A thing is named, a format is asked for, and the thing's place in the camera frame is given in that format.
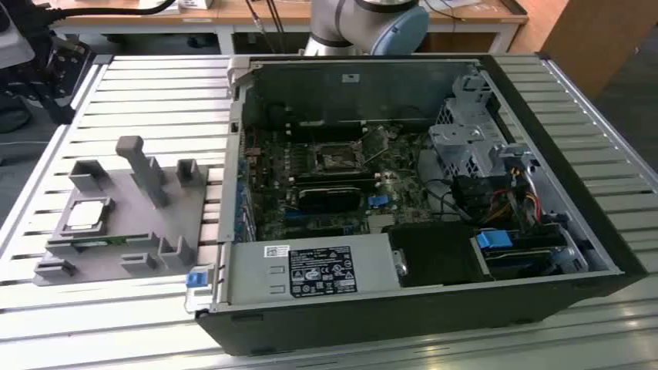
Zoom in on grey power supply with label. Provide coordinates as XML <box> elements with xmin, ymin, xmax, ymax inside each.
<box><xmin>229</xmin><ymin>234</ymin><xmax>401</xmax><ymax>305</ymax></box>

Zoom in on thick black cable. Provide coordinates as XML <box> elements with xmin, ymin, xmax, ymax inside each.
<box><xmin>49</xmin><ymin>0</ymin><xmax>179</xmax><ymax>19</ymax></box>

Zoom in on brown wooden cabinet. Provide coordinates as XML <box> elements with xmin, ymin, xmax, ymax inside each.
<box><xmin>534</xmin><ymin>0</ymin><xmax>658</xmax><ymax>99</ymax></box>

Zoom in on CPU socket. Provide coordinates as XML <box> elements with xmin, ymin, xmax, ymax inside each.
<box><xmin>312</xmin><ymin>142</ymin><xmax>368</xmax><ymax>173</ymax></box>

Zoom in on wire locking lever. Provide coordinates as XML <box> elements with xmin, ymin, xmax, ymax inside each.
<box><xmin>362</xmin><ymin>145</ymin><xmax>392</xmax><ymax>167</ymax></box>

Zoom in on wooden desk white frame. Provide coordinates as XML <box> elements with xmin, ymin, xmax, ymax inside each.
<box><xmin>51</xmin><ymin>0</ymin><xmax>530</xmax><ymax>55</ymax></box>

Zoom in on blue disk carrier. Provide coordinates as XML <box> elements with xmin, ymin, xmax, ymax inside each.
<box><xmin>476</xmin><ymin>229</ymin><xmax>516</xmax><ymax>252</ymax></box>

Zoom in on small silver heatsink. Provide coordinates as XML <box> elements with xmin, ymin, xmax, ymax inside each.
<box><xmin>368</xmin><ymin>214</ymin><xmax>397</xmax><ymax>234</ymax></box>

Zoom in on black open PC case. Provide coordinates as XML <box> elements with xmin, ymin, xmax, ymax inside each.
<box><xmin>183</xmin><ymin>53</ymin><xmax>651</xmax><ymax>358</ymax></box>

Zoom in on metal socket cover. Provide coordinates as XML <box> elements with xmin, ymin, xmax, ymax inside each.
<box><xmin>360</xmin><ymin>125</ymin><xmax>392</xmax><ymax>154</ymax></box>

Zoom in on grey plastic parts rack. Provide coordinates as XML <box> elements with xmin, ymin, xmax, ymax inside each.
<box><xmin>31</xmin><ymin>135</ymin><xmax>212</xmax><ymax>287</ymax></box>

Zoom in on black installed RAM stick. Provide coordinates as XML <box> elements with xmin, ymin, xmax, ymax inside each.
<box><xmin>294</xmin><ymin>173</ymin><xmax>376</xmax><ymax>185</ymax></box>

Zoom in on yellow red wire bundle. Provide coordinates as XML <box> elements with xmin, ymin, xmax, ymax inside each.
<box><xmin>488</xmin><ymin>184</ymin><xmax>543</xmax><ymax>228</ymax></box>

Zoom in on silver metal drive cage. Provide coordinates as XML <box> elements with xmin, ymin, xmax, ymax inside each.
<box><xmin>429</xmin><ymin>72</ymin><xmax>530</xmax><ymax>180</ymax></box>

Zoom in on green RAM stick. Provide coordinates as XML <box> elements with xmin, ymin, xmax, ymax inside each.
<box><xmin>71</xmin><ymin>234</ymin><xmax>131</xmax><ymax>247</ymax></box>

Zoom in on green motherboard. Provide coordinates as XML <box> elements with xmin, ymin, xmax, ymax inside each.
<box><xmin>237</xmin><ymin>123</ymin><xmax>438</xmax><ymax>242</ymax></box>

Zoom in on silver square CPU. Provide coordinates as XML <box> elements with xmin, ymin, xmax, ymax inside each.
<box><xmin>67</xmin><ymin>199</ymin><xmax>110</xmax><ymax>229</ymax></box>

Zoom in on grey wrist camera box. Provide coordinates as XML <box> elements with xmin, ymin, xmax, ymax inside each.
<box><xmin>0</xmin><ymin>36</ymin><xmax>39</xmax><ymax>71</ymax></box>

